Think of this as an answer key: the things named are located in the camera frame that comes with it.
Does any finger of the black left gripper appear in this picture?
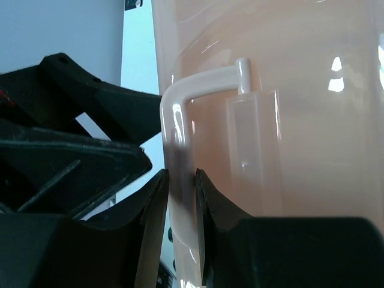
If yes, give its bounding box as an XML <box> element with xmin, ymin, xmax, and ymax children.
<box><xmin>1</xmin><ymin>125</ymin><xmax>152</xmax><ymax>219</ymax></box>
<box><xmin>1</xmin><ymin>53</ymin><xmax>161</xmax><ymax>145</ymax></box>

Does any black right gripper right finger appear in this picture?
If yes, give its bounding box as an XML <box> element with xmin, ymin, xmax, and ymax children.
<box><xmin>196</xmin><ymin>169</ymin><xmax>383</xmax><ymax>287</ymax></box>

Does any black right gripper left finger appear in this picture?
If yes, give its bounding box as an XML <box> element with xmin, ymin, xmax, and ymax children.
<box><xmin>1</xmin><ymin>170</ymin><xmax>169</xmax><ymax>287</ymax></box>

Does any pink plastic toolbox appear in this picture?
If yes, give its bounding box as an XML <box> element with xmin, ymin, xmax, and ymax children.
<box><xmin>152</xmin><ymin>1</ymin><xmax>383</xmax><ymax>287</ymax></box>

